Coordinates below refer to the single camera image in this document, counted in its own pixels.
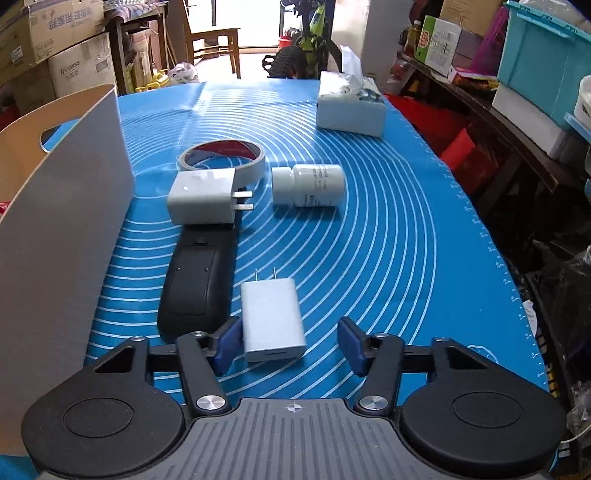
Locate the white cabinet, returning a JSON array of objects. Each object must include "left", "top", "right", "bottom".
[{"left": 361, "top": 0, "right": 413, "bottom": 90}]

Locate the blue silicone table mat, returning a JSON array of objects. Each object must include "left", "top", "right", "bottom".
[{"left": 86, "top": 80, "right": 548, "bottom": 400}]

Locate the white pill bottle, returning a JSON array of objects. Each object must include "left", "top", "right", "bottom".
[{"left": 271, "top": 164, "right": 346, "bottom": 208}]

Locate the teal plastic storage crate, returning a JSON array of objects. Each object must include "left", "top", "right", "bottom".
[{"left": 498, "top": 1, "right": 591, "bottom": 129}]

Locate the green white product box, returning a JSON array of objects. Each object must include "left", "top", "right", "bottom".
[{"left": 415, "top": 15, "right": 462, "bottom": 77}]

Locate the dark wooden side shelf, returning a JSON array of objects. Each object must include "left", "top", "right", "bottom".
[{"left": 396, "top": 50, "right": 591, "bottom": 204}]

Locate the green black bicycle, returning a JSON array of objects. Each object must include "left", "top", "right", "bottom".
[{"left": 262, "top": 1, "right": 342, "bottom": 80}]

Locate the small white usb charger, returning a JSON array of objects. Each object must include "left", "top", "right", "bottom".
[{"left": 240, "top": 276, "right": 307, "bottom": 363}]

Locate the tall brown cardboard box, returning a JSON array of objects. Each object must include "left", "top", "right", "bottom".
[{"left": 439, "top": 0, "right": 503, "bottom": 37}]

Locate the beige plastic storage bin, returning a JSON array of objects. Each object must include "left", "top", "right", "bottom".
[{"left": 1, "top": 84, "right": 134, "bottom": 456}]

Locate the black computer mouse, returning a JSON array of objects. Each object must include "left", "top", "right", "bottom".
[{"left": 157, "top": 219, "right": 240, "bottom": 343}]

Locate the white tissue box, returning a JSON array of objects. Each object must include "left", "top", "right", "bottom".
[{"left": 315, "top": 45, "right": 387, "bottom": 137}]

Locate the large white power adapter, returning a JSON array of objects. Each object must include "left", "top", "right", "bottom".
[{"left": 166, "top": 168, "right": 253, "bottom": 225}]

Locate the large stacked cardboard box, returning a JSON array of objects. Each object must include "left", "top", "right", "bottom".
[{"left": 47, "top": 33, "right": 116, "bottom": 97}]

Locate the wooden chair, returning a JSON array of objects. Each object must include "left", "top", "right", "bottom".
[{"left": 168, "top": 1, "right": 242, "bottom": 79}]

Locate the yellow oil jug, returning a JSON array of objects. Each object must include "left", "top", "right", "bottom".
[{"left": 135, "top": 70, "right": 170, "bottom": 93}]

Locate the open top cardboard box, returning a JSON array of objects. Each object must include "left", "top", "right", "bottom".
[{"left": 0, "top": 0, "right": 104, "bottom": 85}]

